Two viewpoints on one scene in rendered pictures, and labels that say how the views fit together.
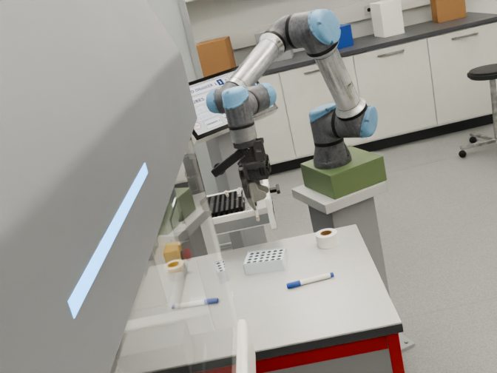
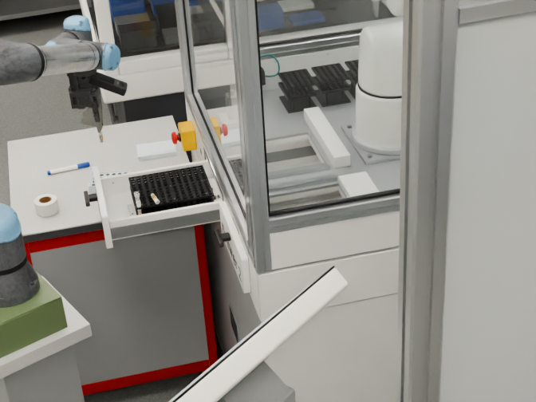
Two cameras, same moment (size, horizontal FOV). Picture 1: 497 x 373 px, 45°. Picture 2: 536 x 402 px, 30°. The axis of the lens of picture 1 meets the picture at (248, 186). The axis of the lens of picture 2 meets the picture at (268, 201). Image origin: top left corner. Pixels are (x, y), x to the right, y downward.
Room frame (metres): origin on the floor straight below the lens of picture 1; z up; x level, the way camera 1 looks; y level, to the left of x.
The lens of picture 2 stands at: (4.44, -0.26, 2.37)
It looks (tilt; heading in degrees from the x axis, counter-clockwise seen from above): 32 degrees down; 164
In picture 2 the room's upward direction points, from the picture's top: 4 degrees counter-clockwise
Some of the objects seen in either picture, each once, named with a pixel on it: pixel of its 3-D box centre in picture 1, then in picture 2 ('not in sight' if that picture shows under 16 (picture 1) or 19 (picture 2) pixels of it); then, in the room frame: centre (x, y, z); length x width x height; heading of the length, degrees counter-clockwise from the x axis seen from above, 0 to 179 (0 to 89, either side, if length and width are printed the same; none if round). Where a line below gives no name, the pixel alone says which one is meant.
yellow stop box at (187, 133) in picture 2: not in sight; (186, 135); (1.67, 0.26, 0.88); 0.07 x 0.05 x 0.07; 176
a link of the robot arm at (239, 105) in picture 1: (238, 106); (78, 37); (1.69, -0.02, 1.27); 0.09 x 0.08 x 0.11; 139
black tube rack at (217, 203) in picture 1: (214, 212); (171, 195); (1.99, 0.14, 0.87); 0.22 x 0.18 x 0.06; 86
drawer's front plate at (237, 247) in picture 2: not in sight; (234, 245); (2.31, 0.24, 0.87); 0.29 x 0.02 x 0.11; 176
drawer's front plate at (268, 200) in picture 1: (268, 199); (102, 206); (1.98, -0.06, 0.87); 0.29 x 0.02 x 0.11; 176
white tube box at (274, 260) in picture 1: (265, 260); (110, 183); (1.70, 0.00, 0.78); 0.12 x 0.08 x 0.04; 75
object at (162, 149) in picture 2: not in sight; (156, 150); (1.53, 0.18, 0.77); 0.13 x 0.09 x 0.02; 83
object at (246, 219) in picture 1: (211, 214); (175, 195); (1.99, 0.15, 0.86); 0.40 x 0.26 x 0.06; 86
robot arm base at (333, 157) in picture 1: (330, 150); (6, 273); (2.27, -0.35, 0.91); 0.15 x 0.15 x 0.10
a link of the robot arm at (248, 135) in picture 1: (243, 133); not in sight; (1.69, -0.02, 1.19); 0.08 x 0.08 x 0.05
